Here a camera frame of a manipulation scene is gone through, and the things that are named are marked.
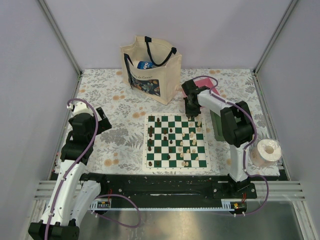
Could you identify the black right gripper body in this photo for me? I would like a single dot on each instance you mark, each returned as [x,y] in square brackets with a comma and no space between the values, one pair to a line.
[191,110]

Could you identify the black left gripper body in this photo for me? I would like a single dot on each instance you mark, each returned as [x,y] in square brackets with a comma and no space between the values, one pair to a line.
[103,124]

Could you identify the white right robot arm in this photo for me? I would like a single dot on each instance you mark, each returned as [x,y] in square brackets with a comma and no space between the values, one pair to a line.
[237,126]

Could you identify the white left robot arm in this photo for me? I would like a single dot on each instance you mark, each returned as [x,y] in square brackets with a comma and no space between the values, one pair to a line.
[74,190]

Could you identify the green white chess board mat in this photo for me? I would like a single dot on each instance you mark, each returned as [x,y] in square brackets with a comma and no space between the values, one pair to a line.
[174,142]

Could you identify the green plastic tray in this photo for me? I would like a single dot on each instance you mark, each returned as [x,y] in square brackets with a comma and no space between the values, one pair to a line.
[217,126]

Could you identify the pink plastic box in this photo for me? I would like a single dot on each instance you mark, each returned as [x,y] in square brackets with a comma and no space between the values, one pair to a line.
[204,82]

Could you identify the beige canvas tote bag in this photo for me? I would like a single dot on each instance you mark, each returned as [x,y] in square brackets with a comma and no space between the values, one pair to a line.
[160,82]

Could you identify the blue white can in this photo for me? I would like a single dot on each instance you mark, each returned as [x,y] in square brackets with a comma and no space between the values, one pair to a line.
[144,65]

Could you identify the toilet paper roll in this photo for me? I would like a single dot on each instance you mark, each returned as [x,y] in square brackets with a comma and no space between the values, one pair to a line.
[266,153]

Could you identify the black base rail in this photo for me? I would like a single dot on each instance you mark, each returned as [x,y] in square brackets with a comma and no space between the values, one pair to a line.
[170,191]

